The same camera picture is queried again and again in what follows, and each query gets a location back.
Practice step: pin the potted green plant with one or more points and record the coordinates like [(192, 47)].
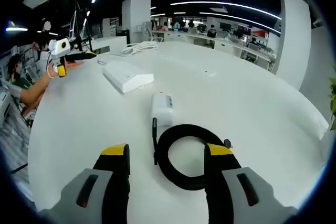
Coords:
[(333, 90)]

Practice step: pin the white power strip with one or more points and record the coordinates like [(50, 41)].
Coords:
[(126, 75)]

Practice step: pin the white desk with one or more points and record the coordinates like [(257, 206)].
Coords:
[(236, 103)]

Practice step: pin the white office workstation row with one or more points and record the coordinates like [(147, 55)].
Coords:
[(231, 47)]

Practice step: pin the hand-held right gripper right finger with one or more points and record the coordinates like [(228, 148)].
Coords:
[(220, 182)]

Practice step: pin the person's left hand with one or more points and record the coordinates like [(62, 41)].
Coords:
[(53, 69)]

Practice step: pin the person's head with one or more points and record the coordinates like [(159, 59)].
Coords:
[(15, 64)]

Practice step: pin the black monitor stand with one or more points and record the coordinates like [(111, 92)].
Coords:
[(83, 41)]

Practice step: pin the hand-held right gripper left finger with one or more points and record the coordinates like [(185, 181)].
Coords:
[(115, 182)]

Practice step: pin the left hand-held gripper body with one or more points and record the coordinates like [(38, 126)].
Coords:
[(59, 48)]

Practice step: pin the white charger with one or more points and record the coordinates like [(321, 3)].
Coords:
[(162, 108)]

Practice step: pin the person's shirt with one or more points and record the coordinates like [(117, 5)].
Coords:
[(18, 85)]

